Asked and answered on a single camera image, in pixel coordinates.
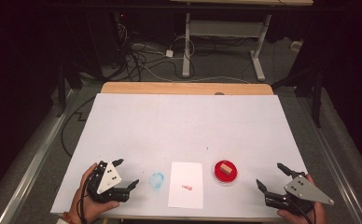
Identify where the tangle of black floor cables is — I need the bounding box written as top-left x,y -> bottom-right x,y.
115,12 -> 199,82

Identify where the orange bracelet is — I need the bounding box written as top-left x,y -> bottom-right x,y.
62,211 -> 78,224

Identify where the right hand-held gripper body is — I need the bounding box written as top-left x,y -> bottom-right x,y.
264,172 -> 336,217

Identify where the silver metal floor rail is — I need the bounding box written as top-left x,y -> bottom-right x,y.
0,89 -> 77,224
297,96 -> 362,224

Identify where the long white floor cable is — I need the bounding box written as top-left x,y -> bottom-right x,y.
129,43 -> 252,85

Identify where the white metal desk frame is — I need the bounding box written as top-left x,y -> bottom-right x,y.
169,0 -> 314,82

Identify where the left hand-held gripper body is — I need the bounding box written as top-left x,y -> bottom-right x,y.
86,160 -> 131,203

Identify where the white paper sheet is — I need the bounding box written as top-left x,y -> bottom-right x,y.
167,161 -> 204,210

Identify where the large white table mat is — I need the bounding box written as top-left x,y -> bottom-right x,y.
50,92 -> 308,220

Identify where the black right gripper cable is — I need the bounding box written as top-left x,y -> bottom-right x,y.
285,199 -> 317,224

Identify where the person's left hand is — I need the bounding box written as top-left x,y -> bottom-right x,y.
67,161 -> 121,224

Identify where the round red ink pad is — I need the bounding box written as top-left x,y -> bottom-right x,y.
212,160 -> 239,187

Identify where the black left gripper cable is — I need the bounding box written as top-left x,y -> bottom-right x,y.
79,172 -> 93,224

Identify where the person's right hand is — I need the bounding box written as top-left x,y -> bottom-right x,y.
276,173 -> 327,224

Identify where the black looped floor cable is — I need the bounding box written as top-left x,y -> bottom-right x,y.
60,96 -> 97,158

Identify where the small wooden stamp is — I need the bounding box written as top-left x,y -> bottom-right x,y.
219,163 -> 233,176

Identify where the black stand leg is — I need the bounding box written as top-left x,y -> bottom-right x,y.
271,66 -> 324,129
55,60 -> 84,119

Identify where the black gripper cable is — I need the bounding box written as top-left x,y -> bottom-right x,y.
79,172 -> 93,224
285,199 -> 317,224

